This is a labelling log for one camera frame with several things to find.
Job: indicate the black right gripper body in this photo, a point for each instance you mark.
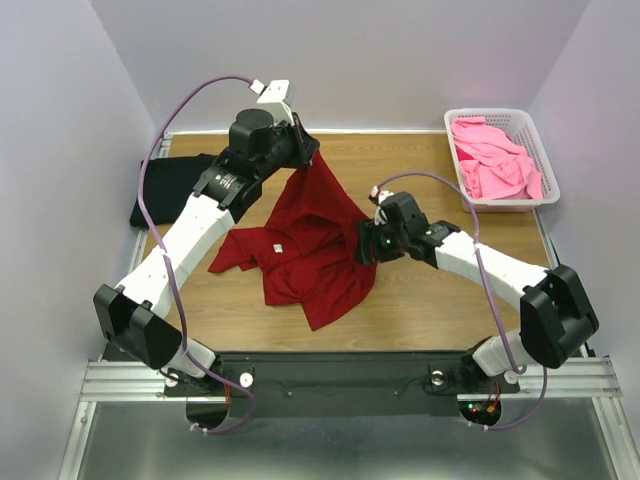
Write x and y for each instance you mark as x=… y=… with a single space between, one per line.
x=389 y=243

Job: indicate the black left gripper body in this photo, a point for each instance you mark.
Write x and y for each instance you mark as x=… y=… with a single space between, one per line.
x=286 y=152

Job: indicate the red t-shirt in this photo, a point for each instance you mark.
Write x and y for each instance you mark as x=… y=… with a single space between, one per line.
x=306 y=249

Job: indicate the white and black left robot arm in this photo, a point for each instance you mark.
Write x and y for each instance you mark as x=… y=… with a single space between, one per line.
x=132 y=315

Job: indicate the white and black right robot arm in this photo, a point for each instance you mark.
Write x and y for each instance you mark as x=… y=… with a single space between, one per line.
x=556 y=315

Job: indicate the folded black t-shirt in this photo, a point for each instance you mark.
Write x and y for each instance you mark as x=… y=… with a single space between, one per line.
x=168 y=184

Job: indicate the pink t-shirt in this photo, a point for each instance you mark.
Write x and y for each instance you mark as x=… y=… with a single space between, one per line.
x=491 y=165

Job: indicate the white plastic laundry basket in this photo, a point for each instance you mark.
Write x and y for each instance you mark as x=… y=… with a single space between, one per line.
x=520 y=128

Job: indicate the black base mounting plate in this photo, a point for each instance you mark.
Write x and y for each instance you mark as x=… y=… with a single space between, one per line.
x=345 y=384

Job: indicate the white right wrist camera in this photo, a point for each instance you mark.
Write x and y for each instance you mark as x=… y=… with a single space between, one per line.
x=376 y=197

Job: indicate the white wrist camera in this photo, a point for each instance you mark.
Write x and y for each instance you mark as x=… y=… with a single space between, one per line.
x=376 y=197
x=274 y=98

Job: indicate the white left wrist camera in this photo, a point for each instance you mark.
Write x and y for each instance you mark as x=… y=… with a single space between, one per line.
x=274 y=98

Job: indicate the aluminium table frame rail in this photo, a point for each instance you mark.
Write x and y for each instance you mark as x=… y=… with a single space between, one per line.
x=343 y=316

